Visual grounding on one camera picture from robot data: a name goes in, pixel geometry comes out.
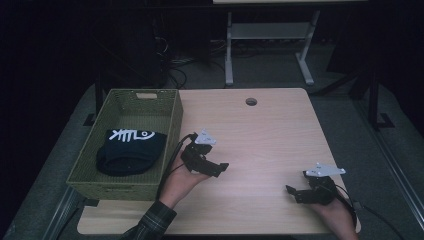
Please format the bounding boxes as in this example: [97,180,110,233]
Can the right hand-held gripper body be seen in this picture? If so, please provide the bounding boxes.
[304,162,347,205]

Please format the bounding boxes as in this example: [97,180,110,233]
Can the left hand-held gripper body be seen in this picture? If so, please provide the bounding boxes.
[181,129,219,174]

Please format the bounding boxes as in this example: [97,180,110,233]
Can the dark blue printed shirt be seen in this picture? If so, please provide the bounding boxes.
[95,128,168,177]

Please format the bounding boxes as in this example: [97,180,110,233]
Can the green woven basket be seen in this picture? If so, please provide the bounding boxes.
[65,88,184,202]

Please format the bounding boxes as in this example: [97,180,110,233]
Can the person's right hand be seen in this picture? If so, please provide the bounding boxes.
[308,198,359,240]

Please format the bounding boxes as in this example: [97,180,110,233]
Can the person's left hand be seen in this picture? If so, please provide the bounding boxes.
[159,151,211,209]

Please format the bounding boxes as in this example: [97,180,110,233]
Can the black metal stand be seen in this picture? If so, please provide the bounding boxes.
[83,74,105,127]
[365,69,396,131]

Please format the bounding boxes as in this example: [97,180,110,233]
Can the dark equipment case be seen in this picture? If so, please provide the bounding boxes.
[124,19,168,88]

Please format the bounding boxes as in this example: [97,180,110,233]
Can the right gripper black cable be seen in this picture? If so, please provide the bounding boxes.
[334,184,359,231]

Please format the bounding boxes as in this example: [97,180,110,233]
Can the thin black floor cable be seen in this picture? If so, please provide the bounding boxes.
[360,203,406,240]

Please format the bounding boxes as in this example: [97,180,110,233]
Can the metal floor rail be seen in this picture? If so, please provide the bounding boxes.
[41,185,86,240]
[353,99,424,232]

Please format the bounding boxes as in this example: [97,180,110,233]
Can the bundle of floor cables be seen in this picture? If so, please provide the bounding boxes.
[153,35,228,90]

